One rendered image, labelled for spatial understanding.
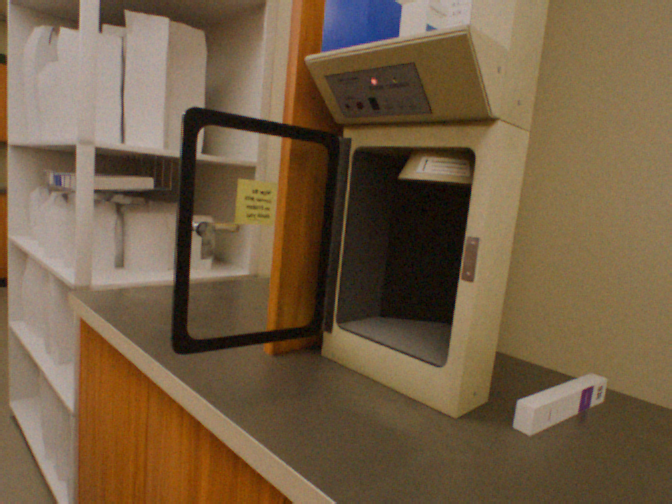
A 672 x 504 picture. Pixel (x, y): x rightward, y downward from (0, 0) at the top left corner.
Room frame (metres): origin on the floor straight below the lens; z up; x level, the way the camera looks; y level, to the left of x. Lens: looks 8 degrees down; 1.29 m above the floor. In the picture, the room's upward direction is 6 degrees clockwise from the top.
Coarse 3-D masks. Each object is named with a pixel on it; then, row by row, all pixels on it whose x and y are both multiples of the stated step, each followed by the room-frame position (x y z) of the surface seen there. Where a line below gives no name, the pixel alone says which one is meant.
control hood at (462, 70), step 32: (448, 32) 0.63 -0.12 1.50; (480, 32) 0.63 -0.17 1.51; (320, 64) 0.81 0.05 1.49; (352, 64) 0.77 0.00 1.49; (384, 64) 0.73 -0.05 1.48; (416, 64) 0.69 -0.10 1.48; (448, 64) 0.66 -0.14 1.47; (480, 64) 0.64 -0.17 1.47; (448, 96) 0.70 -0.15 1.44; (480, 96) 0.66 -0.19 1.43
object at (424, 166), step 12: (420, 156) 0.82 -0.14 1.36; (432, 156) 0.80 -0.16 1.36; (444, 156) 0.79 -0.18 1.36; (456, 156) 0.79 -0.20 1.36; (468, 156) 0.79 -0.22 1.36; (408, 168) 0.83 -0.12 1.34; (420, 168) 0.80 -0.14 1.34; (432, 168) 0.79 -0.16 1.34; (444, 168) 0.78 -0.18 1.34; (456, 168) 0.78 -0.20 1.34; (468, 168) 0.78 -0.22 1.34; (408, 180) 0.92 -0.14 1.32; (420, 180) 0.93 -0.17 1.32; (432, 180) 0.78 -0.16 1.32; (444, 180) 0.78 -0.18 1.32; (456, 180) 0.77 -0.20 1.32; (468, 180) 0.78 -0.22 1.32
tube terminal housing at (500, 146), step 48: (480, 0) 0.73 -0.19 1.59; (528, 0) 0.72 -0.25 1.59; (528, 48) 0.73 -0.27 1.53; (528, 96) 0.75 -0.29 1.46; (384, 144) 0.84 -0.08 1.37; (432, 144) 0.77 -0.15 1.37; (480, 144) 0.71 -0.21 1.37; (480, 192) 0.70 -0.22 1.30; (480, 240) 0.69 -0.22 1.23; (480, 288) 0.70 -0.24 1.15; (336, 336) 0.89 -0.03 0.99; (480, 336) 0.72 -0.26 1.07; (384, 384) 0.80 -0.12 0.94; (432, 384) 0.73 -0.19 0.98; (480, 384) 0.74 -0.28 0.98
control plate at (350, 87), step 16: (400, 64) 0.71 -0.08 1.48; (336, 80) 0.82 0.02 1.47; (352, 80) 0.79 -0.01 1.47; (368, 80) 0.77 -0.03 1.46; (384, 80) 0.75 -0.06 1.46; (400, 80) 0.73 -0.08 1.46; (416, 80) 0.71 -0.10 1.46; (336, 96) 0.84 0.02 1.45; (352, 96) 0.82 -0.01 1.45; (368, 96) 0.80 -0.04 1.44; (384, 96) 0.77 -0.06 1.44; (400, 96) 0.75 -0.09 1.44; (416, 96) 0.73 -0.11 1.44; (352, 112) 0.85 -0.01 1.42; (368, 112) 0.82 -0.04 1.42; (384, 112) 0.80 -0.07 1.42; (400, 112) 0.78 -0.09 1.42; (416, 112) 0.75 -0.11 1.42
